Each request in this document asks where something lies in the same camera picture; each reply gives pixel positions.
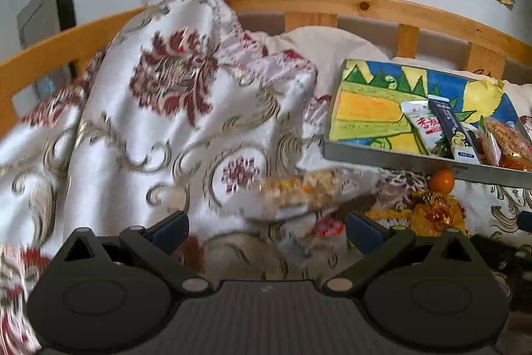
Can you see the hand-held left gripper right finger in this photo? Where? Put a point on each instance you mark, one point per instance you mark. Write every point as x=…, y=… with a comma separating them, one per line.
x=363, y=234

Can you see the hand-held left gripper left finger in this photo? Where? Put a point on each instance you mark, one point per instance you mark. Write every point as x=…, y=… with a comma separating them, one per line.
x=170, y=232

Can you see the clear packet red print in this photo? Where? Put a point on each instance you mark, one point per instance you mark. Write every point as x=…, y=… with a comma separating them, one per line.
x=330, y=228

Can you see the golden snack wrapper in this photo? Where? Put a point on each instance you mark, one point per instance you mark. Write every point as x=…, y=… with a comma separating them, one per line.
x=436, y=213

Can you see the grey metal tray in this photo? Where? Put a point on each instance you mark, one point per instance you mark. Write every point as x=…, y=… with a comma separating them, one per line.
x=374, y=157

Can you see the clear nut mix packet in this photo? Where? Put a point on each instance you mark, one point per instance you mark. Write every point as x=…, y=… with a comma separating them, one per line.
x=299, y=190

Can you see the orange tangerine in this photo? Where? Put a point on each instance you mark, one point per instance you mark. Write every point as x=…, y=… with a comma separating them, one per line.
x=441, y=181

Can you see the white green seaweed packet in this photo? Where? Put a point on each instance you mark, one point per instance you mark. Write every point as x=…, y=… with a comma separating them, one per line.
x=419, y=126

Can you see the blue white snack packet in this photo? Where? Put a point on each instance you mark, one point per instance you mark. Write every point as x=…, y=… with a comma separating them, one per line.
x=451, y=122

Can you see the orange snack packet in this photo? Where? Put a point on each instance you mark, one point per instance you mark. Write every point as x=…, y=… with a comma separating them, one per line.
x=517, y=163

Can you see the beige snack packet red print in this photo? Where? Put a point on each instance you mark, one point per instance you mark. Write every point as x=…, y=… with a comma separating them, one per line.
x=507, y=136

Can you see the dragon drawing paper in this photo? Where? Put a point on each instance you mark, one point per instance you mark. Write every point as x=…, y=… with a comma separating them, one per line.
x=365, y=113

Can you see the floral satin blanket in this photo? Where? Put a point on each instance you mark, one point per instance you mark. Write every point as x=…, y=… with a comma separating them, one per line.
x=124, y=109

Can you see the cream pillow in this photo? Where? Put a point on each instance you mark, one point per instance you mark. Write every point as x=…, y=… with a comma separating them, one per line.
x=332, y=47

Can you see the wooden bed frame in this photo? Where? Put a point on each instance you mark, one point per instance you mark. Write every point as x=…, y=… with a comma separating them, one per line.
x=291, y=1

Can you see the grey wall cabinet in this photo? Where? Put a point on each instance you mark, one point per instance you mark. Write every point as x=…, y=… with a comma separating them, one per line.
x=45, y=10

